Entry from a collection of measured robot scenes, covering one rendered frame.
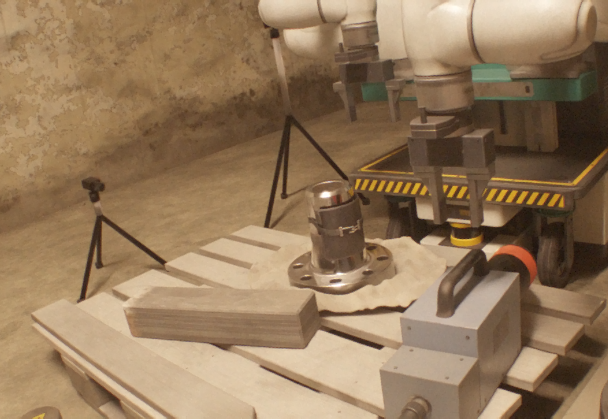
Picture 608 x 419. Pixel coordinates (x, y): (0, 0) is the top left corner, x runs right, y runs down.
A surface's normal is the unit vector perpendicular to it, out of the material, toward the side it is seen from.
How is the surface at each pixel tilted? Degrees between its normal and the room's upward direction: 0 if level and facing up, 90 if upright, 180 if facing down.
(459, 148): 90
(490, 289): 0
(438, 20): 82
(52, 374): 0
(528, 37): 106
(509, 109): 90
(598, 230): 90
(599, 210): 90
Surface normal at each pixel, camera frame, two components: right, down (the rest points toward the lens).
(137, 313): -0.35, 0.36
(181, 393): -0.16, -0.93
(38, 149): 0.69, 0.12
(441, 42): -0.51, 0.45
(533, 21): -0.56, 0.20
